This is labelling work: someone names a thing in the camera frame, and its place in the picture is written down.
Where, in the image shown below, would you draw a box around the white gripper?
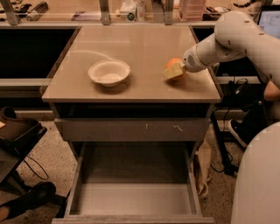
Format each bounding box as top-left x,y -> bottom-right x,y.
163,41 -> 217,80

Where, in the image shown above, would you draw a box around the orange fruit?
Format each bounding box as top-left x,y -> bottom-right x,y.
165,58 -> 184,81

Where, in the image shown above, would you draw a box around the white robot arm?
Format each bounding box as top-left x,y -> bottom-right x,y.
163,10 -> 280,224

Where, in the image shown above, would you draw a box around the person forearm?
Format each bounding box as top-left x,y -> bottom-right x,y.
263,80 -> 280,102

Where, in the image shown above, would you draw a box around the grey drawer cabinet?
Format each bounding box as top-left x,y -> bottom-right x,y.
41,24 -> 224,224

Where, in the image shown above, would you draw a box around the closed top drawer front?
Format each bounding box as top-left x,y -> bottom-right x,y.
54,118 -> 210,142

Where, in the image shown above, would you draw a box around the open middle drawer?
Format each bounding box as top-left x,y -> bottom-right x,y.
52,143 -> 214,224

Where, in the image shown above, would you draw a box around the pink stacked trays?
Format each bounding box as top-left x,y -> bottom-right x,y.
178,0 -> 207,21

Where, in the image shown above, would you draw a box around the white paper bowl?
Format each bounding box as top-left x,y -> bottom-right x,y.
88,59 -> 130,87

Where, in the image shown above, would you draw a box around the black white sneaker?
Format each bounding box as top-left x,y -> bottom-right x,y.
228,119 -> 249,148

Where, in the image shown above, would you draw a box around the black laptop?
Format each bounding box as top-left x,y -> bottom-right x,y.
258,4 -> 280,39

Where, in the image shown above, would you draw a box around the black tripod stand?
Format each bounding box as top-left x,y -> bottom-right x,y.
210,113 -> 239,176

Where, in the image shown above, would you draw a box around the dark cart left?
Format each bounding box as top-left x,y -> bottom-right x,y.
0,107 -> 47,193

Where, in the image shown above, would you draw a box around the black shoe left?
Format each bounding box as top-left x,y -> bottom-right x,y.
0,182 -> 56,221

